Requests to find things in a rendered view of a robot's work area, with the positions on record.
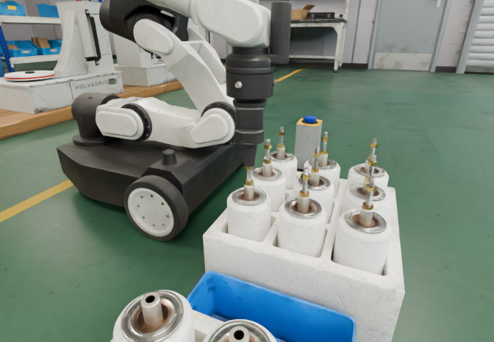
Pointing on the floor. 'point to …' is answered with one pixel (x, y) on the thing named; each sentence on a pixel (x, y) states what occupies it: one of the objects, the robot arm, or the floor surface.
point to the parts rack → (43, 17)
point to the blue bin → (270, 310)
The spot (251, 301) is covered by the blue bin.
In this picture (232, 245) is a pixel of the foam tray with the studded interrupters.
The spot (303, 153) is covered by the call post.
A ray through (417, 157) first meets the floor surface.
